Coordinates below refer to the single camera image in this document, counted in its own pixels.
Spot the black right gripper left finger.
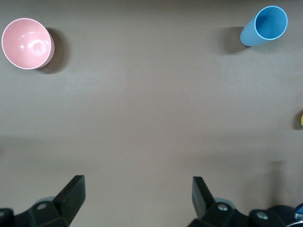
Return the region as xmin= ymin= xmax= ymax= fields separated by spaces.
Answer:
xmin=0 ymin=175 xmax=86 ymax=227

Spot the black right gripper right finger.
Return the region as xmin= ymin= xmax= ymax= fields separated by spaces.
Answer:
xmin=188 ymin=176 xmax=283 ymax=227

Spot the black cooking pot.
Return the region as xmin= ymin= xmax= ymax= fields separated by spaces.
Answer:
xmin=269 ymin=204 xmax=303 ymax=227

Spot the brown table cover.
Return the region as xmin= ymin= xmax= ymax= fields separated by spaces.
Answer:
xmin=0 ymin=0 xmax=303 ymax=227

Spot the pink bowl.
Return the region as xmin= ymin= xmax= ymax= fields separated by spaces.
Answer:
xmin=1 ymin=17 xmax=55 ymax=70

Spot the empty blue cup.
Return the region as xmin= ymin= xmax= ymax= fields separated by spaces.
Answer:
xmin=239 ymin=5 xmax=289 ymax=47

